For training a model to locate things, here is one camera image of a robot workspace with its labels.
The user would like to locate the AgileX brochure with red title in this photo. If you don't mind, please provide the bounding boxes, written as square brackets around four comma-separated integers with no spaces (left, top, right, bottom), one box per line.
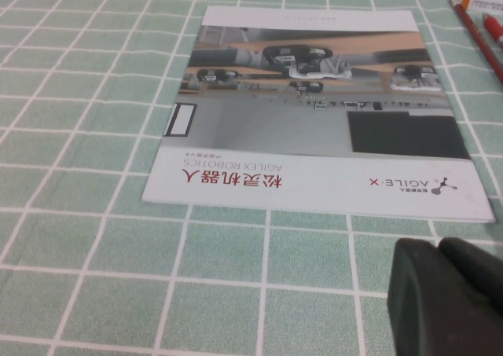
[141,5,497,225]

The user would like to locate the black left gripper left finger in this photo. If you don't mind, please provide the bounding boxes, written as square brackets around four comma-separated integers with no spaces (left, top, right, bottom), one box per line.
[386,237,485,356]

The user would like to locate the red ballpoint pen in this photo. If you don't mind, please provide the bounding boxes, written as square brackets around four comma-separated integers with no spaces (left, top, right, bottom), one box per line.
[481,13,503,55]

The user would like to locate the brown red pencil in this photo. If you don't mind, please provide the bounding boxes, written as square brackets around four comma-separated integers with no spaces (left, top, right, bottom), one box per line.
[449,0,503,84]

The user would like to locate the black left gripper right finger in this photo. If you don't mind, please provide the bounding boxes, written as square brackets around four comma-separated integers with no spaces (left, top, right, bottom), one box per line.
[437,235,503,356]

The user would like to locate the green checked tablecloth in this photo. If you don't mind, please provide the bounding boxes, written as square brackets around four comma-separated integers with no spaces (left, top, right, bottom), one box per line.
[0,0,503,356]

